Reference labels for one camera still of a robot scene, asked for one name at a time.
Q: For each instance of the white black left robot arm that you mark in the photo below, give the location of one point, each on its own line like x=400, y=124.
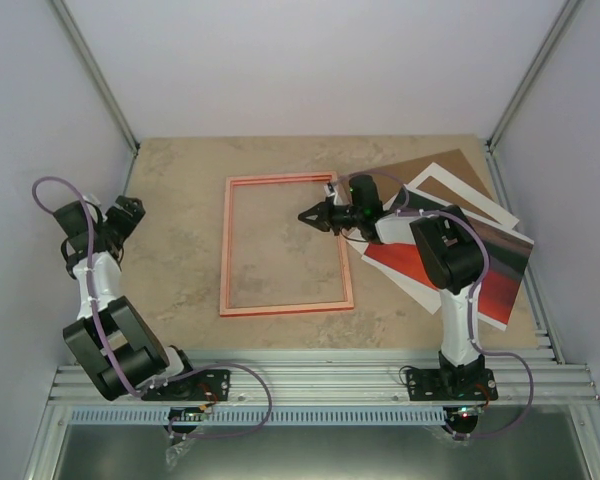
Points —
x=110, y=337

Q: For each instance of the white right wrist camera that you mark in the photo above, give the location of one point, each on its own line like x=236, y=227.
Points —
x=331, y=194

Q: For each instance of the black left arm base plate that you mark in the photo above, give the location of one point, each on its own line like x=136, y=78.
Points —
x=209, y=386

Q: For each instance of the brown cardboard backing board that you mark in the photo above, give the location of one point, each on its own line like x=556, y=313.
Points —
x=406, y=165

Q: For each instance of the aluminium corner post left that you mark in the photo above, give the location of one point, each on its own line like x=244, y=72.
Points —
x=85, y=55

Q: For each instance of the red wooden picture frame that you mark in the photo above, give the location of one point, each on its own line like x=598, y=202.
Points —
x=225, y=310

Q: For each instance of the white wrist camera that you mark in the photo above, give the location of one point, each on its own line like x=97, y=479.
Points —
x=331, y=194
x=92, y=199

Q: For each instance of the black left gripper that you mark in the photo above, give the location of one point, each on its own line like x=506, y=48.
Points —
x=127, y=222

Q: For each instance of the clear plastic bag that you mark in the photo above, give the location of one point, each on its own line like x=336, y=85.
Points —
x=177, y=449

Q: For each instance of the aluminium rail platform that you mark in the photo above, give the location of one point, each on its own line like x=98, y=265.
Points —
x=335, y=377

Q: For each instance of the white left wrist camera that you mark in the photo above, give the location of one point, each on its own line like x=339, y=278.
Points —
x=92, y=199

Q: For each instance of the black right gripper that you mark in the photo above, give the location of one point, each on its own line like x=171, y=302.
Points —
x=324, y=210

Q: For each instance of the aluminium corner post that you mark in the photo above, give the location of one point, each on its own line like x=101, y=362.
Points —
x=548, y=46
x=85, y=55

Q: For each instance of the grey slotted cable duct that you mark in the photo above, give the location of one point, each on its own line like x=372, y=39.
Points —
x=249, y=416

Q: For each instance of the white photo mat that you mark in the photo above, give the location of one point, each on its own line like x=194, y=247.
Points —
x=465, y=192

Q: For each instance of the red sunset photo print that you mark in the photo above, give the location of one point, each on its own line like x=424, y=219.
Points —
x=509, y=253

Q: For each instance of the aluminium corner post right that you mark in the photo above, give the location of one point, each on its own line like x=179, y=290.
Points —
x=548, y=46

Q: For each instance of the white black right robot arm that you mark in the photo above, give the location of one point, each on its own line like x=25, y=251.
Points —
x=454, y=258

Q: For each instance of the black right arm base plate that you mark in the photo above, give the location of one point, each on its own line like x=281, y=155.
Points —
x=429, y=385

